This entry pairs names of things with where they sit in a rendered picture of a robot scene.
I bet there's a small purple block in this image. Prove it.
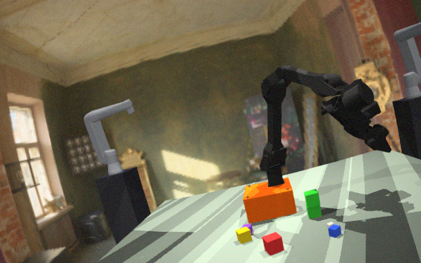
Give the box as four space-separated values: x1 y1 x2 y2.
242 223 253 234

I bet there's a blue block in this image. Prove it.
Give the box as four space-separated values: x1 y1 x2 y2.
328 225 341 238

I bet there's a small yellow cube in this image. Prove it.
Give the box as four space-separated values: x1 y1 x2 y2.
236 227 252 244

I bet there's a green block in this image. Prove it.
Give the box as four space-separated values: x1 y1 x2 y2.
306 204 322 219
304 189 321 208

